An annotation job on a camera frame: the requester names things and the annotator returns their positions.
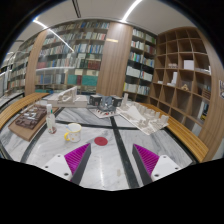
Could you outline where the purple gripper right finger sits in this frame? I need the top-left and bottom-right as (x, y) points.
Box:
(131, 143), (183, 186)

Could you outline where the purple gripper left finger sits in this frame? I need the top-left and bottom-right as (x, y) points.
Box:
(42, 142), (92, 186)

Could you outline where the clear plastic water bottle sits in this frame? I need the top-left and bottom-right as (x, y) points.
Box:
(46, 104), (57, 134)

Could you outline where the red round coaster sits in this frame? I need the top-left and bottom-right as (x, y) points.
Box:
(94, 137), (108, 146)

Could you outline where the white city block model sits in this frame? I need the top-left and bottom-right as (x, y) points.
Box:
(117, 94), (169, 135)

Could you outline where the wooden bench right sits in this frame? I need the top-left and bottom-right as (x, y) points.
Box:
(139, 101), (210, 164)

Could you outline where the wooden bench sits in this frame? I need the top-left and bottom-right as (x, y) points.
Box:
(0, 92), (47, 130)
(139, 101), (210, 164)

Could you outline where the dark grey house model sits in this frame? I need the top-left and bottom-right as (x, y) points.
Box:
(89, 94), (122, 118)

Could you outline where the brown architectural model board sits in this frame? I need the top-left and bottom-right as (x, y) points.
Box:
(9, 104), (58, 141)

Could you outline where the white building model left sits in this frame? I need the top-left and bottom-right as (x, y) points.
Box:
(47, 86), (88, 108)

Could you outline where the bookshelf with books right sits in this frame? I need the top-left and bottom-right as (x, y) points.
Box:
(123, 27), (156, 102)

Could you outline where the bookshelf with books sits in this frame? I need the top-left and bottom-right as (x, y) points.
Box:
(35, 20), (110, 94)
(123, 27), (156, 102)

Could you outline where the wooden bench left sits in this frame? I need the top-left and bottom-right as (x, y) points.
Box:
(0, 92), (47, 130)

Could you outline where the wooden cubby shelf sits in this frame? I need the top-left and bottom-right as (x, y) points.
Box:
(148, 26), (218, 134)

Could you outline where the bookshelf with books centre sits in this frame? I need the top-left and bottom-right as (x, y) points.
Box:
(35, 20), (110, 94)

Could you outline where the white mug yellow handle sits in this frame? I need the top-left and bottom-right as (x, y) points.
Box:
(64, 123), (82, 142)

